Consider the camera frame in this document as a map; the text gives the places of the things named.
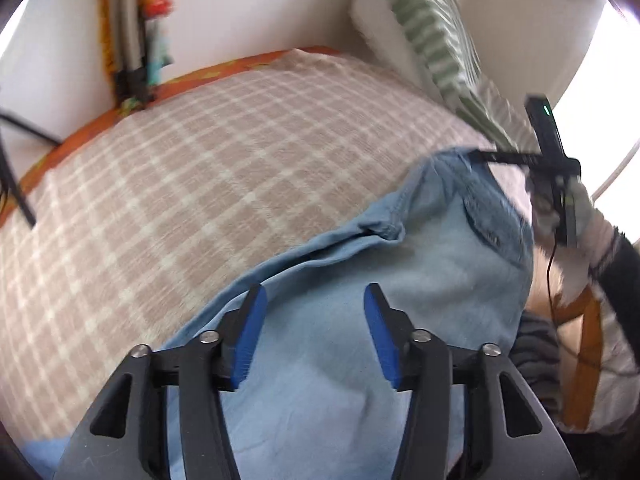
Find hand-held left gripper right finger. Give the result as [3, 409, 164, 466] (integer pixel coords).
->
[363, 283, 581, 480]

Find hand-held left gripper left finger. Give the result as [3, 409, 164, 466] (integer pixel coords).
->
[52, 284, 268, 480]

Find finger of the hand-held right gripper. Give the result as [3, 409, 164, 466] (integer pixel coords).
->
[470, 149, 543, 166]

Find light blue denim pants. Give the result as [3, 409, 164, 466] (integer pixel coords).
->
[20, 147, 536, 480]

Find person's right hand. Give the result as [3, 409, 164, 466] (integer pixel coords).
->
[530, 175, 618, 266]

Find green striped white pillow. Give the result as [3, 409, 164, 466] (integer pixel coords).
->
[350, 0, 541, 151]

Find grey striped garment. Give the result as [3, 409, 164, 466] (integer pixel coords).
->
[514, 312, 567, 411]

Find beige checkered blanket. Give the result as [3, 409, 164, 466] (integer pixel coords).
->
[0, 50, 531, 441]

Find orange patterned bedsheet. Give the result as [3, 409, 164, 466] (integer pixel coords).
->
[0, 45, 346, 226]

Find small black tripod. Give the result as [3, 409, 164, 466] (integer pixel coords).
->
[0, 110, 63, 227]

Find folded silver tripod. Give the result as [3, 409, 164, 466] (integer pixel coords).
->
[107, 0, 156, 106]

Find thin black cable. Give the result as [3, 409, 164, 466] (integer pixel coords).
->
[546, 240, 586, 366]

